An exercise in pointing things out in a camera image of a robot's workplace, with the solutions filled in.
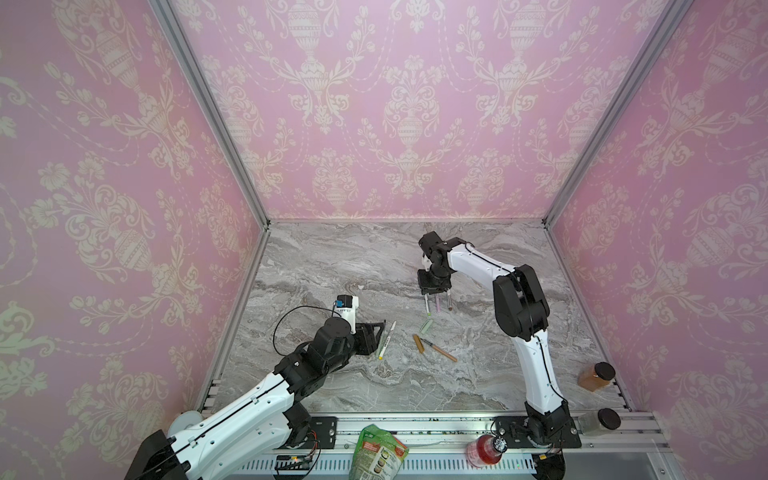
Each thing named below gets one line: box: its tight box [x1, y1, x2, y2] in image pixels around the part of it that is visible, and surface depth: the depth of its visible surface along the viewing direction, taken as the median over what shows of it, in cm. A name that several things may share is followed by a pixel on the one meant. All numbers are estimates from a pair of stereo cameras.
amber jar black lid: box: [578, 362, 616, 392], surface depth 77 cm
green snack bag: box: [348, 424, 409, 480], surface depth 71 cm
